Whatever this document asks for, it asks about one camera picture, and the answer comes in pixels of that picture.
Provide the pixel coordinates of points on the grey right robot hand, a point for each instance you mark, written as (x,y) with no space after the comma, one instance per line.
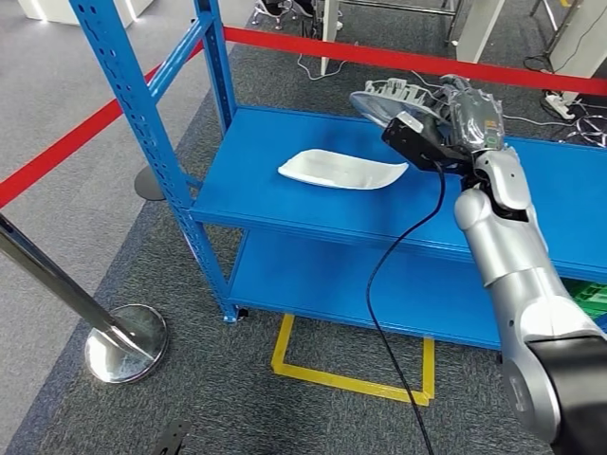
(479,119)

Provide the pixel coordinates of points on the chrome stanchion post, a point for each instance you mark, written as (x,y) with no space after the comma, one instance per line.
(127,351)

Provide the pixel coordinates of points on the white display platform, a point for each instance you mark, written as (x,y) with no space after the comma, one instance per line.
(52,9)

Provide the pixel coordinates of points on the green plastic crate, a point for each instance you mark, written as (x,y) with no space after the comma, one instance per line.
(588,301)

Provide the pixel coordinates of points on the office chair base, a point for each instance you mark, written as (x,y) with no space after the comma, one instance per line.
(279,9)

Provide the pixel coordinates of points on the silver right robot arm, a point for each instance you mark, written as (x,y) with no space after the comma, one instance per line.
(512,264)

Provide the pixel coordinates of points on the silver wheel hubcap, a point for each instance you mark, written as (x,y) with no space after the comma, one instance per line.
(379,103)

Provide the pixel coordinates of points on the white desk panel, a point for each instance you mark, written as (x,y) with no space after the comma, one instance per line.
(330,34)
(479,28)
(583,38)

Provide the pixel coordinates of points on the white plastic car part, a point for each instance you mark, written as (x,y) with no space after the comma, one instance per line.
(337,169)

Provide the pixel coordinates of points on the red barrier belt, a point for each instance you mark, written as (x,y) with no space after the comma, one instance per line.
(403,60)
(71,145)

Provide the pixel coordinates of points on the white power strip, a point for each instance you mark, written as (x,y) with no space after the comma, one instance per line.
(559,105)

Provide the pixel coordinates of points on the blue metal shelf rack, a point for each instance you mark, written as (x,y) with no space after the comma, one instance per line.
(285,207)

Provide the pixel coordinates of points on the black stanchion post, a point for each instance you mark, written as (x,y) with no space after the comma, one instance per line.
(148,185)

